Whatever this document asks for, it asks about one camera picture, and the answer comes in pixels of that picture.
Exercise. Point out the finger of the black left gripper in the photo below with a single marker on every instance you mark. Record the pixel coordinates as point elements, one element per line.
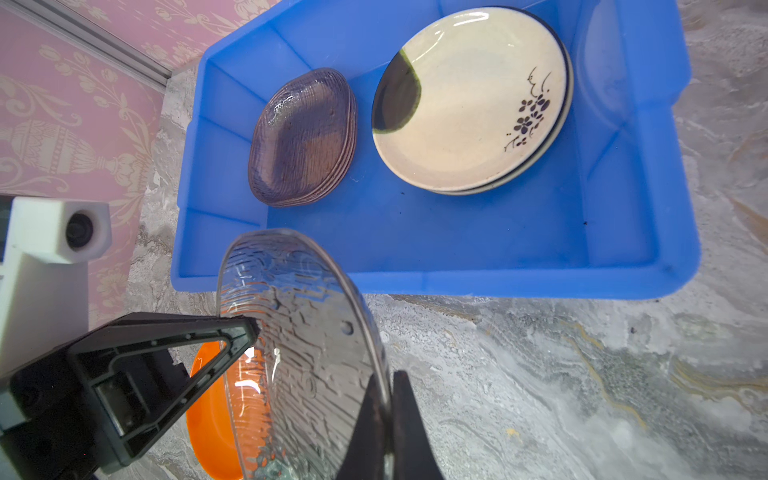
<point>100,402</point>

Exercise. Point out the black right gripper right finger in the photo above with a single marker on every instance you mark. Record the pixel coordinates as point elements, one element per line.
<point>413,455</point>

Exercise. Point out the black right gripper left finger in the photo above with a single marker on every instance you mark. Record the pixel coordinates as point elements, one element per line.
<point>365,457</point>

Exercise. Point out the grey glass plate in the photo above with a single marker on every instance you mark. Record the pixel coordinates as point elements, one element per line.
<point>295,395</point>

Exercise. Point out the orange round plate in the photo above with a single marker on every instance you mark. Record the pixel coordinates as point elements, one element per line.
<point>222,420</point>

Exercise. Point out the pink glass plate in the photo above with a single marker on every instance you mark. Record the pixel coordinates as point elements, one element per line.
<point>304,141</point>

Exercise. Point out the cream plate black brushstroke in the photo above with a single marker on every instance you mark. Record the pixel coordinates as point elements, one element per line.
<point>469,98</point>

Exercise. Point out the blue plastic bin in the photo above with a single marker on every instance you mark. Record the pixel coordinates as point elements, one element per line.
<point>606,213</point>

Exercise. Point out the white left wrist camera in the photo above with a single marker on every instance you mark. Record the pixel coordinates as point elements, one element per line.
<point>46,247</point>

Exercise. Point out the left aluminium corner post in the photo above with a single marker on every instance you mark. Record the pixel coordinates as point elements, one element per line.
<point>58,19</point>

